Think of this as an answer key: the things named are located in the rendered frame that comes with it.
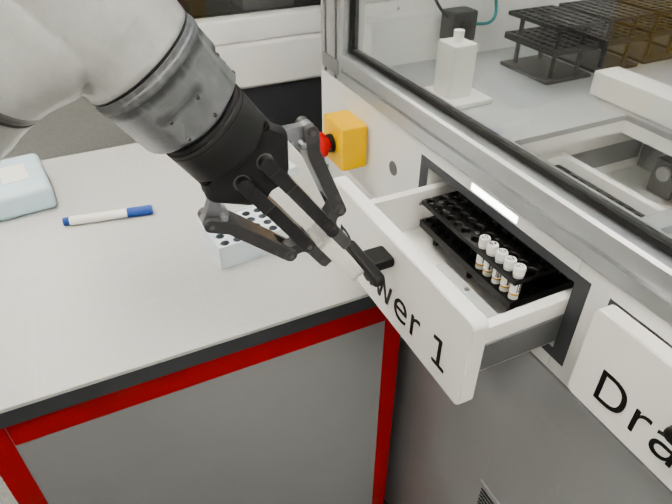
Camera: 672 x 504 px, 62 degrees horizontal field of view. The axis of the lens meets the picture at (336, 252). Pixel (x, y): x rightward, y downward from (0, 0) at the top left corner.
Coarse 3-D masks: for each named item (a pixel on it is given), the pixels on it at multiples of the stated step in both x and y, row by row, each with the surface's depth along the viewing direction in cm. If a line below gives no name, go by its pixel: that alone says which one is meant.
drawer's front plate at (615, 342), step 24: (600, 312) 49; (624, 312) 49; (600, 336) 50; (624, 336) 47; (648, 336) 46; (600, 360) 51; (624, 360) 48; (648, 360) 46; (576, 384) 54; (624, 384) 49; (648, 384) 46; (600, 408) 52; (648, 408) 47; (624, 432) 50; (648, 432) 48; (648, 456) 48
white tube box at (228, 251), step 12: (252, 216) 86; (264, 216) 86; (276, 228) 84; (204, 240) 85; (216, 240) 80; (228, 240) 80; (240, 240) 82; (216, 252) 80; (228, 252) 79; (240, 252) 81; (252, 252) 82; (264, 252) 83; (228, 264) 81
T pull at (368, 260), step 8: (352, 240) 60; (352, 248) 59; (360, 248) 59; (376, 248) 59; (384, 248) 59; (352, 256) 59; (360, 256) 58; (368, 256) 58; (376, 256) 58; (384, 256) 58; (360, 264) 58; (368, 264) 57; (376, 264) 57; (384, 264) 58; (392, 264) 58; (368, 272) 56; (376, 272) 56; (376, 280) 55; (384, 280) 56
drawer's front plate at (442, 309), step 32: (352, 192) 65; (352, 224) 66; (384, 224) 60; (416, 256) 55; (416, 288) 55; (448, 288) 51; (448, 320) 51; (480, 320) 48; (416, 352) 59; (448, 352) 53; (480, 352) 50; (448, 384) 54
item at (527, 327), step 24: (408, 192) 72; (432, 192) 73; (408, 216) 74; (432, 240) 73; (456, 264) 69; (480, 288) 66; (504, 312) 54; (528, 312) 54; (552, 312) 56; (504, 336) 54; (528, 336) 56; (552, 336) 58; (504, 360) 56
